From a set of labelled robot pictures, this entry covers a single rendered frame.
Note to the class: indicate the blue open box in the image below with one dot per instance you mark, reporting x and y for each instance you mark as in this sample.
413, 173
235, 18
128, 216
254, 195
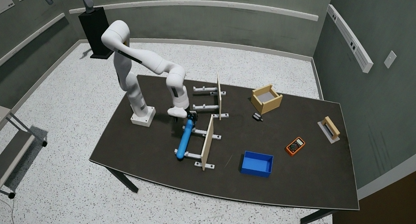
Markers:
257, 164

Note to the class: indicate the blue cylinder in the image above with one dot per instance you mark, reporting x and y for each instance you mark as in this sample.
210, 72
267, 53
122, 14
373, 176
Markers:
184, 140

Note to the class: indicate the light wooden crate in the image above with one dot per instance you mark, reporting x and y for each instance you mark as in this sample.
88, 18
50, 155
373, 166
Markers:
266, 99

